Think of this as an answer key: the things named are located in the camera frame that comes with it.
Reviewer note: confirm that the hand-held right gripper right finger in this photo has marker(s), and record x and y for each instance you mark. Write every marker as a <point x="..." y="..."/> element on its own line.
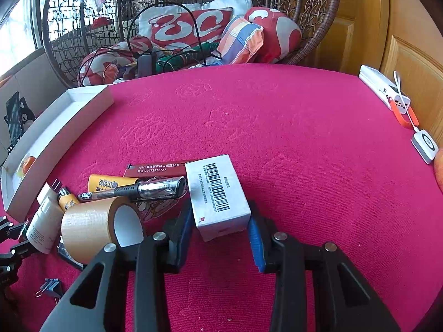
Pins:
<point x="256" y="249"/>

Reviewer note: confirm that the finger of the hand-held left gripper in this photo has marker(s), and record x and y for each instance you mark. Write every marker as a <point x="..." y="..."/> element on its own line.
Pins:
<point x="8" y="230"/>
<point x="8" y="261"/>

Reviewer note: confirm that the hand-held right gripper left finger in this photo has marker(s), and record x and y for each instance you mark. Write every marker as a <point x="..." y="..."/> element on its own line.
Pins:
<point x="186" y="228"/>

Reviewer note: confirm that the white barcode box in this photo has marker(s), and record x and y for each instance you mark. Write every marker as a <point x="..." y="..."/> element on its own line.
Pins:
<point x="214" y="193"/>

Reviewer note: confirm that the black plug charger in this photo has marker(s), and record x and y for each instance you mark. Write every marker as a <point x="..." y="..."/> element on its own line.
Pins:
<point x="63" y="192"/>

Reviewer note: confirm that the yellow lighter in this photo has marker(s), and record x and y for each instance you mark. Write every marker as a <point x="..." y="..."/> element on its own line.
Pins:
<point x="103" y="181"/>

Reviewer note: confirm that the white box tray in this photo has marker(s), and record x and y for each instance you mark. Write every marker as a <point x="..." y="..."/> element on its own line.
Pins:
<point x="59" y="124"/>

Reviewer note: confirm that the clear printed packet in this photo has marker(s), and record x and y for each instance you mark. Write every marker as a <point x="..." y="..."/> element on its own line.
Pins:
<point x="155" y="211"/>

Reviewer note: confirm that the white bottle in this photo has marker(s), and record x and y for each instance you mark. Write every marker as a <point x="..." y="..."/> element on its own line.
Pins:
<point x="43" y="224"/>

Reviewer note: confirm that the blue binder clip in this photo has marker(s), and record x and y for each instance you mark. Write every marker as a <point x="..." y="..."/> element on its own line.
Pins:
<point x="52" y="287"/>

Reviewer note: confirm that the black pen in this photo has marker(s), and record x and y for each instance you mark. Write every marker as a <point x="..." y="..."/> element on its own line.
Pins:
<point x="152" y="188"/>

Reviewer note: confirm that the dark red flat box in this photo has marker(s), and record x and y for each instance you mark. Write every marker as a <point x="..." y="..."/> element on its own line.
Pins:
<point x="152" y="169"/>

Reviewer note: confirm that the mandarin orange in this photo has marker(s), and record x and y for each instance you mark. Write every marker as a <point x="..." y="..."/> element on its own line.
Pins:
<point x="27" y="164"/>

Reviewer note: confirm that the brown tape roll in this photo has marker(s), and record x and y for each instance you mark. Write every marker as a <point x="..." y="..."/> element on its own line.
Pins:
<point x="86" y="224"/>

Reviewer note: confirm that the black smartphone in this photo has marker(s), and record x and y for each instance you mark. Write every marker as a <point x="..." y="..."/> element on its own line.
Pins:
<point x="14" y="117"/>

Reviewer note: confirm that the black cat phone holder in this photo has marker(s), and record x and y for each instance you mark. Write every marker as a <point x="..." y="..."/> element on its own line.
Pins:
<point x="28" y="114"/>

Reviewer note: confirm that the red tablecloth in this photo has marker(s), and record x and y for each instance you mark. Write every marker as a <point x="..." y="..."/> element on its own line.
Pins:
<point x="294" y="128"/>

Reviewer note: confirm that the green cloth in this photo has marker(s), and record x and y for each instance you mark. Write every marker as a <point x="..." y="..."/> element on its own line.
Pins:
<point x="193" y="53"/>

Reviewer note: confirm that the crumpled red white cushion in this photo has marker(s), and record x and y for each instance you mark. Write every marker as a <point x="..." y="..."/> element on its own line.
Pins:
<point x="103" y="65"/>

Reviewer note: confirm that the plaid cushion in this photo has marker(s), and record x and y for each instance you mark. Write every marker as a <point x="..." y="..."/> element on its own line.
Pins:
<point x="238" y="41"/>

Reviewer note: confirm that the apple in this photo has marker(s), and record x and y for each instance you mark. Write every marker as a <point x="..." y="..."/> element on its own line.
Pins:
<point x="439" y="171"/>

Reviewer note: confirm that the wicker hanging chair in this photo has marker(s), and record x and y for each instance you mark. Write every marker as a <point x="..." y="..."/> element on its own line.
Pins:
<point x="69" y="41"/>

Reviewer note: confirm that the white square charger puck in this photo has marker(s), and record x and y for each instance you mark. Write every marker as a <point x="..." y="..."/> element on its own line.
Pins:
<point x="425" y="145"/>

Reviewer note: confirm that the flat red white cushion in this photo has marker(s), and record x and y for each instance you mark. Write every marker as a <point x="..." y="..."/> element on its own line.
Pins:
<point x="180" y="27"/>

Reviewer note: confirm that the window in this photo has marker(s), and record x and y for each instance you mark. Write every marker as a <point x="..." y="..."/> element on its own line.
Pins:
<point x="17" y="17"/>

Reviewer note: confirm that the round red white cushion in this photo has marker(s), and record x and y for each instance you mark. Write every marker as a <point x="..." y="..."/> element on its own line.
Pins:
<point x="280" y="34"/>

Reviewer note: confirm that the red flower ornament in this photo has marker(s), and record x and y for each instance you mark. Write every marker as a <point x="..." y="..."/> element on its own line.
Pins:
<point x="101" y="21"/>

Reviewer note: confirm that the white pillow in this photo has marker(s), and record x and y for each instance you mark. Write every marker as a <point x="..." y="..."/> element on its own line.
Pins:
<point x="235" y="1"/>

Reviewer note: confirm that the wooden door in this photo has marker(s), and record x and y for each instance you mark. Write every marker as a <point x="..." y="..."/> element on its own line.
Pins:
<point x="363" y="24"/>

